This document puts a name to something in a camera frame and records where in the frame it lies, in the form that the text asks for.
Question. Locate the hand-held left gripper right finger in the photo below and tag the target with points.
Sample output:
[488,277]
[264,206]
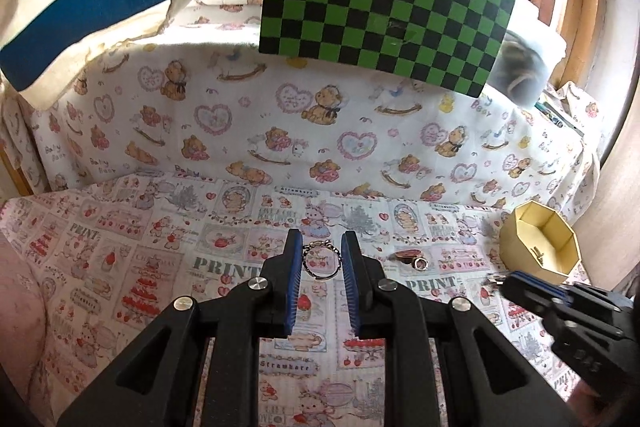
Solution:
[350,289]

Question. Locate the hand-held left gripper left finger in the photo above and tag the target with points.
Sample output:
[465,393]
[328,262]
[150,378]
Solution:
[292,289]

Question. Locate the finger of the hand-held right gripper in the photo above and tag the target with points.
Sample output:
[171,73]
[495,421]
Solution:
[527,294]

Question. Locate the gold octagonal box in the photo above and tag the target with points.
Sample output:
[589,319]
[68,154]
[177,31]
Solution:
[537,242]

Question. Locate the strawberry print cloth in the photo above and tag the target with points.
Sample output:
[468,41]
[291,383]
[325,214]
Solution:
[150,257]

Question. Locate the bear print cloth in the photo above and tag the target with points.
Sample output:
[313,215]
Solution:
[300,122]

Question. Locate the dark marker pen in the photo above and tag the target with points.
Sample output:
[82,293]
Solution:
[550,114]

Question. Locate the translucent lidded plastic container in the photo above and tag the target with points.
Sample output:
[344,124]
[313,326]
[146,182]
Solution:
[525,67]

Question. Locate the pink cloth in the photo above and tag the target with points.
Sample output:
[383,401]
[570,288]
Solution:
[20,317]

